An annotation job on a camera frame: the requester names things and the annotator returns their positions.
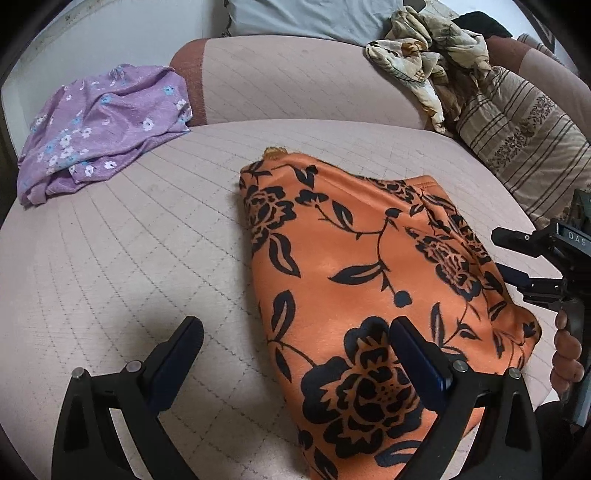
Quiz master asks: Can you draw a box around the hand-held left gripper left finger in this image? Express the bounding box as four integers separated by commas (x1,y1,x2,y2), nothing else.
51,316,205,480

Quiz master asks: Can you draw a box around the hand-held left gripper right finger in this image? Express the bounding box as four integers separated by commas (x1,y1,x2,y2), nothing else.
390,316,543,480

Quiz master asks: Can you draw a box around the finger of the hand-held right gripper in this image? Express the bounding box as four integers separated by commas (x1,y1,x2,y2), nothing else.
496,263,568,304
491,225,555,258

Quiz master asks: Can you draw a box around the orange black floral garment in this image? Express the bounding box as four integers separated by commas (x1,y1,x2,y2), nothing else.
239,147,542,480

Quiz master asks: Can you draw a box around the person's right hand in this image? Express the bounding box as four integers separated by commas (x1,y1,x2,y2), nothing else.
549,310,585,398

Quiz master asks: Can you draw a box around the beige striped cushion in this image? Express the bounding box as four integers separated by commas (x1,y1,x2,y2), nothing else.
455,65,591,229

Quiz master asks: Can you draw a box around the pink quilted sofa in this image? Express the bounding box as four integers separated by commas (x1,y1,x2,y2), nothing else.
0,36,591,480

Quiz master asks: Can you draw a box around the person's dark trouser leg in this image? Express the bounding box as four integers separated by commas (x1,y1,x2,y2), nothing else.
536,401,591,480

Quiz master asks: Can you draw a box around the cream floral cloth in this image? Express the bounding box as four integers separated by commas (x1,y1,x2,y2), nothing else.
365,6,492,134

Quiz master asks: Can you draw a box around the black cloth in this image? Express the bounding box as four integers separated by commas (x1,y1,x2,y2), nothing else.
452,11,513,40

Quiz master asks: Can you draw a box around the purple floral garment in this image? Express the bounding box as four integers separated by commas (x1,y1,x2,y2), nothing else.
17,65,193,206

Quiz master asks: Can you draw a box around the grey pillow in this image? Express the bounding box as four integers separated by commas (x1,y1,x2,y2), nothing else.
224,0,416,47

